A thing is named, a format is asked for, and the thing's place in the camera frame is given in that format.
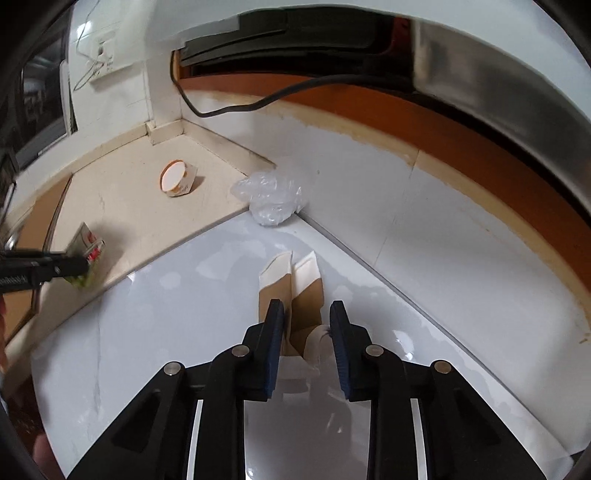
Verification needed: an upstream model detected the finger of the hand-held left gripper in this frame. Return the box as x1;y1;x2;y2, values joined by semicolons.
2;248;71;260
36;256;89;281

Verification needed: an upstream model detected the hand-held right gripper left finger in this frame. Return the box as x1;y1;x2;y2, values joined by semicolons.
67;299;286;480

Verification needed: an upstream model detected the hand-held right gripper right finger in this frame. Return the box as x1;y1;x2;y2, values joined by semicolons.
329;300;548;480

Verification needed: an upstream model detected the green red snack packet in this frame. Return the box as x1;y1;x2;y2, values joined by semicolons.
68;222;106;289

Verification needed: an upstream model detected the brown white paper packaging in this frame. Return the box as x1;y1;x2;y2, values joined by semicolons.
257;250;333;370

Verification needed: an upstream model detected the brown wooden panel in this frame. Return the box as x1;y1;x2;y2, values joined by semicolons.
7;175;72;337

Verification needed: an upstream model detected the white orange paper cup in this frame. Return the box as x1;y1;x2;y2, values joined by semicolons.
160;159;199;198

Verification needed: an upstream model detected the crumpled clear plastic bag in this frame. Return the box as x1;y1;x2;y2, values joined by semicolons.
230;170;306;228

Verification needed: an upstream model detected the dark glass window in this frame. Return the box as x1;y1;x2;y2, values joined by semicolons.
0;23;78;160

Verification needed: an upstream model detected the orange wooden baseboard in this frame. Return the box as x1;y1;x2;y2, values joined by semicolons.
173;51;591;291

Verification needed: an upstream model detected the black appliance base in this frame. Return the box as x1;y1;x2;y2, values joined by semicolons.
178;9;416;77

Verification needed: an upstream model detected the stainless steel appliance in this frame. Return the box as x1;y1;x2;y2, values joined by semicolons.
413;18;591;208

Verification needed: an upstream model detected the white wall socket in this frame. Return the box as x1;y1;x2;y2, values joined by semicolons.
89;32;116;84

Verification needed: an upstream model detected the thin white cable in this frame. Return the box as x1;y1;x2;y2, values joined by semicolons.
71;0;109;90

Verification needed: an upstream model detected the black power cable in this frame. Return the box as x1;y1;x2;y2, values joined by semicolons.
170;48;416;118

